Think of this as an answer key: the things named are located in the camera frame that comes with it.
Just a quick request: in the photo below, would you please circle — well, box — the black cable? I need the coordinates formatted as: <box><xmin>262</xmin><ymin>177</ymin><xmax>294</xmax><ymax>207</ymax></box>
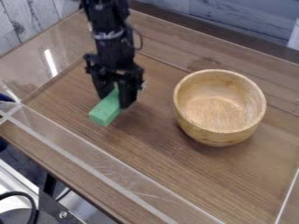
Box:
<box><xmin>0</xmin><ymin>191</ymin><xmax>40</xmax><ymax>224</ymax></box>

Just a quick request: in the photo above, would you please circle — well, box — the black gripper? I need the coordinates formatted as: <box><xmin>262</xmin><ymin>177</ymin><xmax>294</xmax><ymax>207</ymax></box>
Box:
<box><xmin>84</xmin><ymin>27</ymin><xmax>144</xmax><ymax>109</ymax></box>

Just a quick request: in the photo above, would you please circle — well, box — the light wooden bowl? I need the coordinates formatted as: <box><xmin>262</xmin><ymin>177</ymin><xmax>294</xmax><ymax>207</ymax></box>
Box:
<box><xmin>172</xmin><ymin>69</ymin><xmax>267</xmax><ymax>147</ymax></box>

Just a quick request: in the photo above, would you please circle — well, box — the black metal table leg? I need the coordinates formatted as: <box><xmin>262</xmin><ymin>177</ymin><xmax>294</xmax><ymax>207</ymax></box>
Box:
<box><xmin>36</xmin><ymin>174</ymin><xmax>86</xmax><ymax>224</ymax></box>

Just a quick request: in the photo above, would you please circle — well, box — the green rectangular block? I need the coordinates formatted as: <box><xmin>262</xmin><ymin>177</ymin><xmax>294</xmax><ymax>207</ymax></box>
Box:
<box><xmin>88</xmin><ymin>88</ymin><xmax>122</xmax><ymax>127</ymax></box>

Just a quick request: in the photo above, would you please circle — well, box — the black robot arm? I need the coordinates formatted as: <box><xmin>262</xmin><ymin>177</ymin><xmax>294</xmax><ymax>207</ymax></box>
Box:
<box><xmin>80</xmin><ymin>0</ymin><xmax>144</xmax><ymax>109</ymax></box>

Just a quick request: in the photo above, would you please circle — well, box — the blue object at left edge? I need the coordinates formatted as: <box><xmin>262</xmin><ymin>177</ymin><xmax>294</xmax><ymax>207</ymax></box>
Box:
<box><xmin>0</xmin><ymin>93</ymin><xmax>15</xmax><ymax>102</ymax></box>

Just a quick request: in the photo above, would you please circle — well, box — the clear acrylic front barrier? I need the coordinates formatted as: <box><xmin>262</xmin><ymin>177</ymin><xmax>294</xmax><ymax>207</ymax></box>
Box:
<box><xmin>0</xmin><ymin>83</ymin><xmax>224</xmax><ymax>224</ymax></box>

